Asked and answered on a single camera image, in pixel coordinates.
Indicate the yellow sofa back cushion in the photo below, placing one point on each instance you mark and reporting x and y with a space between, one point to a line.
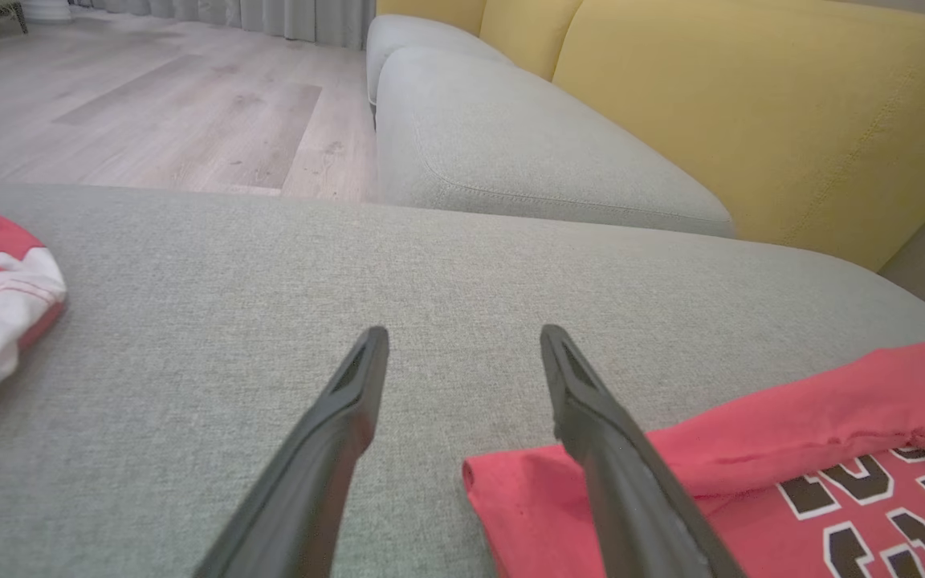
430 10
751 104
527 28

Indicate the grey fabric ottoman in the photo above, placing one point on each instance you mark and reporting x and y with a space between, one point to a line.
270 281

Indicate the red basketball jersey white trim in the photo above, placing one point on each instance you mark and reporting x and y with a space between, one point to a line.
792 417

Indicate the grey pleated curtain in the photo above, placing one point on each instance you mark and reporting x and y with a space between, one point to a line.
270 16

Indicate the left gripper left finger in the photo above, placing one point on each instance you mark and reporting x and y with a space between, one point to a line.
310 482

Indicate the white ribbed planter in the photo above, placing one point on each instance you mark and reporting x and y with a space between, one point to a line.
45 8

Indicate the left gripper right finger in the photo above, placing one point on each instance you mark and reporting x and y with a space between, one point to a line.
631 498

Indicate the grey sofa seat cushion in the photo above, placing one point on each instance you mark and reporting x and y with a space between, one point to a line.
414 36
527 152

